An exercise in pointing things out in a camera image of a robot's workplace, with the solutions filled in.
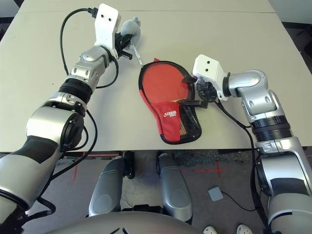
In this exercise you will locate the white perforated clog shoe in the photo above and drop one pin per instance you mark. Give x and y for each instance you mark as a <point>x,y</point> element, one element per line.
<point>210,229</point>
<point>243,229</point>

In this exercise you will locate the grey robot leg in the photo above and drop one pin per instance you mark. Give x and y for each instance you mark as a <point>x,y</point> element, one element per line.
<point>173,187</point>
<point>104,187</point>

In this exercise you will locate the grey plush charm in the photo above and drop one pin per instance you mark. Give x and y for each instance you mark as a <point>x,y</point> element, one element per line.
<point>130,26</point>

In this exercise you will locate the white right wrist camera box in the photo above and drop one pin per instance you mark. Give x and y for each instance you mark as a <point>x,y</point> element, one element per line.
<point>207,68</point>

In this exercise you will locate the grey left robot leg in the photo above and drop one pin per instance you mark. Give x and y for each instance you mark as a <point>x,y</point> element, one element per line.
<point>104,187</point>

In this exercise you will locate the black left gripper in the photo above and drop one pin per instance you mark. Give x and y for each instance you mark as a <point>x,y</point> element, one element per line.
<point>120,46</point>

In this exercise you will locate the red tape strip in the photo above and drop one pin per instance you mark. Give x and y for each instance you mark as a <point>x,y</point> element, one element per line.
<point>75,173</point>

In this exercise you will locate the red ping-pong paddle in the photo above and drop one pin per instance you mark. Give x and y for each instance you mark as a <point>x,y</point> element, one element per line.
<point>161,83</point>

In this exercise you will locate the grey right robot leg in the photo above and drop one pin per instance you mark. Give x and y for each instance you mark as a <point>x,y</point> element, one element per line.
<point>173,187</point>

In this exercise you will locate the red tape cross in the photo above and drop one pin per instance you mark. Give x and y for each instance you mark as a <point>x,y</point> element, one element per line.
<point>218,169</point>

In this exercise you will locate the grey foot pedal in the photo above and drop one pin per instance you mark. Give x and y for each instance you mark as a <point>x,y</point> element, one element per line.
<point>215,193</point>

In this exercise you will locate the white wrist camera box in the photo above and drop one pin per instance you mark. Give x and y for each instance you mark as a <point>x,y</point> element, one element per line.
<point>207,68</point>
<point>107,26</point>

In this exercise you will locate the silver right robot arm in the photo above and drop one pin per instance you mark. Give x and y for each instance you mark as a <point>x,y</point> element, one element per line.
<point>263,102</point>

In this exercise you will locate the red black paddle case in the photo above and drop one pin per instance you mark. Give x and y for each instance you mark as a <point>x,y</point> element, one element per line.
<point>168,117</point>

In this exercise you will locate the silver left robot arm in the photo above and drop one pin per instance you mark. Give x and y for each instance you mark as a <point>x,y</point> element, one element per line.
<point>80,75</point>

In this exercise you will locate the grey robot torso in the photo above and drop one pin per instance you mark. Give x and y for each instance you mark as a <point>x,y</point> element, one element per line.
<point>122,225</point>

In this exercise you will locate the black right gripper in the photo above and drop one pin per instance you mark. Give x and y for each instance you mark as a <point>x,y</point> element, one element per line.
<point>206,90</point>

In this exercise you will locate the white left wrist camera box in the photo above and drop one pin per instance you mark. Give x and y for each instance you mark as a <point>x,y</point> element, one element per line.
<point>107,26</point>

